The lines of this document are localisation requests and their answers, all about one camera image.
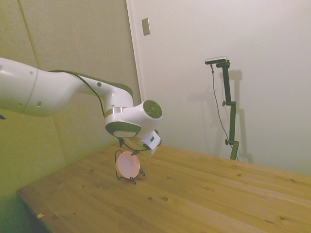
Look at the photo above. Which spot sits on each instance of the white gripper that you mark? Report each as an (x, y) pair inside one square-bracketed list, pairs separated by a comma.
[(152, 151)]

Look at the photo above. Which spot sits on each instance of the grey wall switch plate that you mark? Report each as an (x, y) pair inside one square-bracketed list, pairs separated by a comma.
[(145, 26)]

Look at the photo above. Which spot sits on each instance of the black camera stand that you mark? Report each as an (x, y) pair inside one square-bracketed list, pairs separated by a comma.
[(230, 116)]

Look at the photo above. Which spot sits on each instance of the small orange scrap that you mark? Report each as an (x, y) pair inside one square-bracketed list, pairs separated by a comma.
[(40, 215)]

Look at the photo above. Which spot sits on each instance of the white door frame trim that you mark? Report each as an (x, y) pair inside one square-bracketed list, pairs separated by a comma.
[(138, 60)]

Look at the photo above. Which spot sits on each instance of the pink bowl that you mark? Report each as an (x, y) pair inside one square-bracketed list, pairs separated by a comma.
[(127, 166)]

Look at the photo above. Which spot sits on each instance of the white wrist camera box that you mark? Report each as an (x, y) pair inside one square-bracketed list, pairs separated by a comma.
[(151, 139)]

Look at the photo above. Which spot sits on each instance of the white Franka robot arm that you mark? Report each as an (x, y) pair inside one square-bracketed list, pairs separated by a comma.
[(48, 92)]

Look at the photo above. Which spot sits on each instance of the silver exterior camera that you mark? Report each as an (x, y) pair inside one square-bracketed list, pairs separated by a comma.
[(216, 60)]

